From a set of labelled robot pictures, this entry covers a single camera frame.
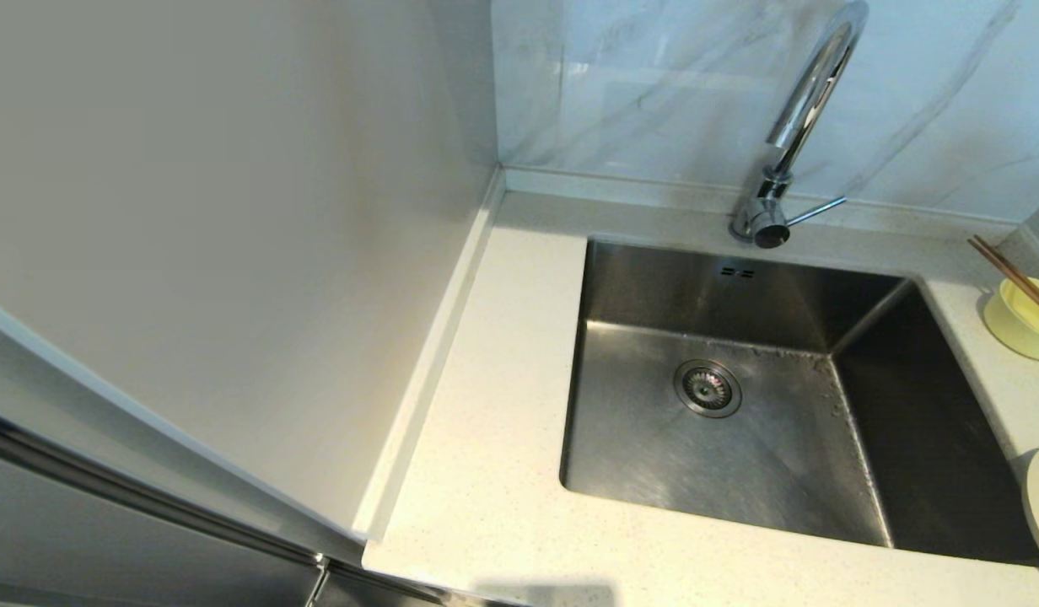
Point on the brown wooden chopstick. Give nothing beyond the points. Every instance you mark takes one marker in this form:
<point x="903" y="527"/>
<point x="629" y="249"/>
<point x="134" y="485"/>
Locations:
<point x="1017" y="271"/>
<point x="1009" y="273"/>

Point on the pale yellow plastic bowl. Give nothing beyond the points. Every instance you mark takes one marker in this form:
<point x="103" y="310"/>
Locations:
<point x="1019" y="329"/>

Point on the stainless steel sink basin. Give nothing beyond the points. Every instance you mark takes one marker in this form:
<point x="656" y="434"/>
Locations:
<point x="764" y="455"/>

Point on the round metal drain strainer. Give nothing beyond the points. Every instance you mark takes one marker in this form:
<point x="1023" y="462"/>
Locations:
<point x="707" y="388"/>

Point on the beige tall cabinet panel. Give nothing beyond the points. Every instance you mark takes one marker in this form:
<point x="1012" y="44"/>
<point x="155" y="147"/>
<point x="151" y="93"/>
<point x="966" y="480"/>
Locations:
<point x="233" y="253"/>

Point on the chrome gooseneck faucet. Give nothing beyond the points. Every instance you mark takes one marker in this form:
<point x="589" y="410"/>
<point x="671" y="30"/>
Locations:
<point x="810" y="93"/>

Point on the grey cabinet front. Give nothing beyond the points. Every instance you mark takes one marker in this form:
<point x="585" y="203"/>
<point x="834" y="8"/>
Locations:
<point x="81" y="539"/>

